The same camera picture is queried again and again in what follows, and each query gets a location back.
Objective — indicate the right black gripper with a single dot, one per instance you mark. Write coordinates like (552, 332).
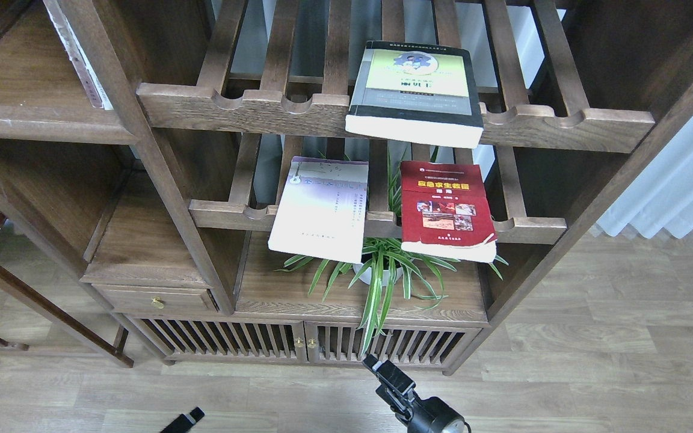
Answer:
(397, 390)

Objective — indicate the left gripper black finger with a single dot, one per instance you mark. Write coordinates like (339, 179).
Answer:
(184, 422)

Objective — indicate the red book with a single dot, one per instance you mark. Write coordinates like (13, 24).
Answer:
(445, 212)

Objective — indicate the green and black book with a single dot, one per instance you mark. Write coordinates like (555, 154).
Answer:
(416, 93)

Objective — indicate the green spider plant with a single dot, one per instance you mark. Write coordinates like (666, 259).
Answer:
(384, 265)

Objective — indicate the white and purple book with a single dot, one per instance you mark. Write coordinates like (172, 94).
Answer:
(322, 210)

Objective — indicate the dark wooden bookshelf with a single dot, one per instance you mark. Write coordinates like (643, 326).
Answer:
(172, 193)

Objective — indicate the white standing book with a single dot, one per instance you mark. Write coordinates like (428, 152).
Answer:
(77, 56)

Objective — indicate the white curtain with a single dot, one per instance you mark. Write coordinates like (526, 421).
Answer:
(660, 200)

